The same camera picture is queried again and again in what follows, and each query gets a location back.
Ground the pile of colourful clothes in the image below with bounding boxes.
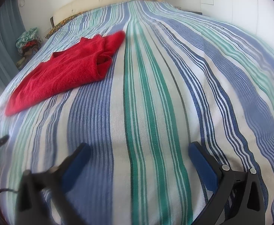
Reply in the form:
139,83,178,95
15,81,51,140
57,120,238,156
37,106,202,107
15,27,43,69

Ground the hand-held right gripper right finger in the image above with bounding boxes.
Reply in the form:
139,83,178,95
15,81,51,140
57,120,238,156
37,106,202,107
188,141,266,225

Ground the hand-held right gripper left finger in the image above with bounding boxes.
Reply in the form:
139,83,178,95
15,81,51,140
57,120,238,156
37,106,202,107
15,142,91,225

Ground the yellow patterned cloth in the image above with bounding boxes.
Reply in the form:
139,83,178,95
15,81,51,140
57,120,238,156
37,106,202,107
45,12,86,38

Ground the red knit sweater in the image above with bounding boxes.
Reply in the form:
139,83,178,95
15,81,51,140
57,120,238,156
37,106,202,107
5,31,126,116

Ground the black cable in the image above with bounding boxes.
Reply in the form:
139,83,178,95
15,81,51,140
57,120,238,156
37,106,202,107
0,188,19,207

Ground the blue green striped bed sheet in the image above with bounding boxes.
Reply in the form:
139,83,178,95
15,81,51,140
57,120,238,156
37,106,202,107
0,0,274,225

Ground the blue grey curtain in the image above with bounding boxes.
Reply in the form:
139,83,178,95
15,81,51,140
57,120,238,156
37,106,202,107
0,0,26,94

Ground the white wardrobe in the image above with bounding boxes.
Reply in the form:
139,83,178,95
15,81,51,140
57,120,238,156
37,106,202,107
199,0,274,64

